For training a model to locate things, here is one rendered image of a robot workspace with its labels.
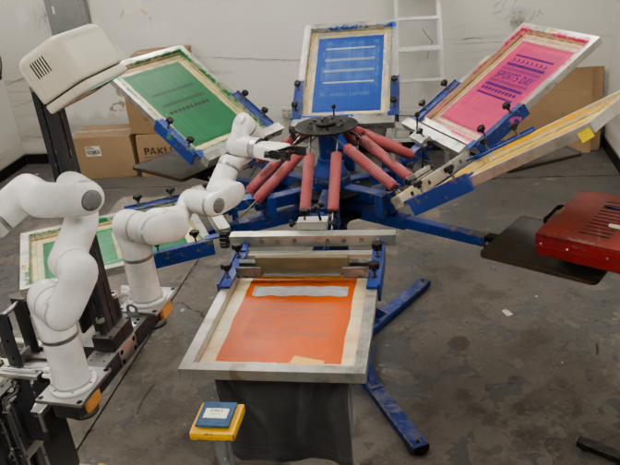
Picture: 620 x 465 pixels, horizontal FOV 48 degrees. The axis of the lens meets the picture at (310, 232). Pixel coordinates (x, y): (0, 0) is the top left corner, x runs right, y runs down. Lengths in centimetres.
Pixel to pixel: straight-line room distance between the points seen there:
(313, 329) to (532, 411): 148
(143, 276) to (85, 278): 49
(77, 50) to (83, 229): 43
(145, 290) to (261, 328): 42
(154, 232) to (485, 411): 198
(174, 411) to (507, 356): 175
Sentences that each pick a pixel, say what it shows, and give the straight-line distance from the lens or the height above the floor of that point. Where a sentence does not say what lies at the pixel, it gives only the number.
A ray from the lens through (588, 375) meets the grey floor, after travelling 378.
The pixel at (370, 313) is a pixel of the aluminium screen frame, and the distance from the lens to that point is 235.
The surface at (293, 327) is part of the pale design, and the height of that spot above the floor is 95.
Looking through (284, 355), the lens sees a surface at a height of 95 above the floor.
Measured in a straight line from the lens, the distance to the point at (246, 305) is 253.
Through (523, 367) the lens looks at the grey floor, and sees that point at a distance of 378.
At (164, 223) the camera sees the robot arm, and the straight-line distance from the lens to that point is 214.
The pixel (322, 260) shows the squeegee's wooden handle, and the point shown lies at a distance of 258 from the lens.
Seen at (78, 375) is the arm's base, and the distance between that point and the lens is 196.
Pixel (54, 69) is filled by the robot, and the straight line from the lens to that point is 174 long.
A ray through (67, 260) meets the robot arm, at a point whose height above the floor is 153.
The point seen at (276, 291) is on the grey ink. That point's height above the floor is 96.
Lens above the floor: 226
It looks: 26 degrees down
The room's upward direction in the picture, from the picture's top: 6 degrees counter-clockwise
